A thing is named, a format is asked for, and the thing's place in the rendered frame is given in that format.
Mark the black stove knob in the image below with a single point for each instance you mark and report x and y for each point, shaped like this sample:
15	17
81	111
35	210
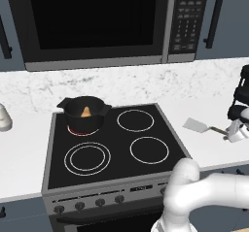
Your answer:
119	199
100	202
59	209
79	205
162	190

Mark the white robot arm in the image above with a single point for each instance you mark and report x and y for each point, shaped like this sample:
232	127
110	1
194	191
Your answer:
189	190

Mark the black and steel stove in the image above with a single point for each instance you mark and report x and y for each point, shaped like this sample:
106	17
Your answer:
113	145

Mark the black and steel microwave oven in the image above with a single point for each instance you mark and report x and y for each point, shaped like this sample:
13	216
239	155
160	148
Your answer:
94	22

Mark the pale grey shaker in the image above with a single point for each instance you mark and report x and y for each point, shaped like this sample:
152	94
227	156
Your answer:
4	118

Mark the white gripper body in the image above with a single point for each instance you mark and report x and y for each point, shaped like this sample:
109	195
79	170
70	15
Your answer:
239	131

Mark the orange squash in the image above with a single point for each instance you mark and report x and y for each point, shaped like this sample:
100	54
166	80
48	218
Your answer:
86	113

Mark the grey metal spatula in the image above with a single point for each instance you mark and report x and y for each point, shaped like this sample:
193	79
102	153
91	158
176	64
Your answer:
196	125

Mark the blue-grey cupboard door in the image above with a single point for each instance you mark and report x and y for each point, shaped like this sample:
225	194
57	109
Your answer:
9	25
231	19

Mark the black oven door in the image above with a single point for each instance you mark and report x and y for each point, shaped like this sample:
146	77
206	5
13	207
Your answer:
110	224

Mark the black cooking pot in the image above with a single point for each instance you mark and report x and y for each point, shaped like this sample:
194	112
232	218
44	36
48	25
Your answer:
82	122

